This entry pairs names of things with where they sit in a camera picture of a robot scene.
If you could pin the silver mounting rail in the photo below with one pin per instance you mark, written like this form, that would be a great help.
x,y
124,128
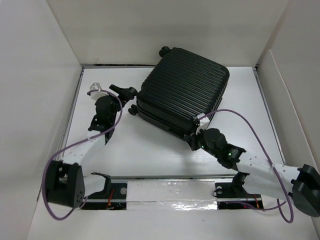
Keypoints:
x,y
178,194

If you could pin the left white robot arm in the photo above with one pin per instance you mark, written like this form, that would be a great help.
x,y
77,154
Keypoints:
x,y
65,183

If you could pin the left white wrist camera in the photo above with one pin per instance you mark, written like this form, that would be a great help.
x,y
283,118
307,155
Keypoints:
x,y
95,91

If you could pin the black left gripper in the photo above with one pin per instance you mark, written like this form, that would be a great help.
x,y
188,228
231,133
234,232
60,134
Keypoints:
x,y
124,95

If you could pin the black hard-shell suitcase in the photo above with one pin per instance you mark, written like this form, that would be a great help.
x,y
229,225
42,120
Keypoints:
x,y
181,86

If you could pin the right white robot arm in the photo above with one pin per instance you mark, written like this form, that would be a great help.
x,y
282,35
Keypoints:
x,y
299,186

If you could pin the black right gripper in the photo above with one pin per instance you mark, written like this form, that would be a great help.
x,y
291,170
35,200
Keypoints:
x,y
191,139

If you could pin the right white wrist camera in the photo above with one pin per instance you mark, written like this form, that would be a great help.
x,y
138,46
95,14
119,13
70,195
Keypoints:
x,y
202,122

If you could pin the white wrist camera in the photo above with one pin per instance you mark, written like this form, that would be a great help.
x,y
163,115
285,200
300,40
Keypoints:
x,y
95,91
202,122

